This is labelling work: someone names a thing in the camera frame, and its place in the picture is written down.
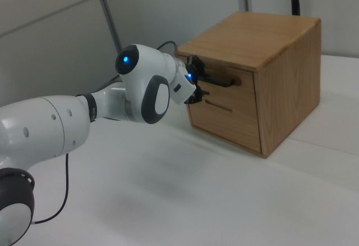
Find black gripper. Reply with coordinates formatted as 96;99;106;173
184;54;207;105

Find black metal drawer handle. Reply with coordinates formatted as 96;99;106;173
200;71;235;88

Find wooden drawer with black handle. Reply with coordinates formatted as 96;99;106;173
178;52;259;115

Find wooden two-drawer cabinet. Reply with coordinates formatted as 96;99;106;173
177;11;321;160

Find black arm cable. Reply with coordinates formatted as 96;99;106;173
33;40;180;225

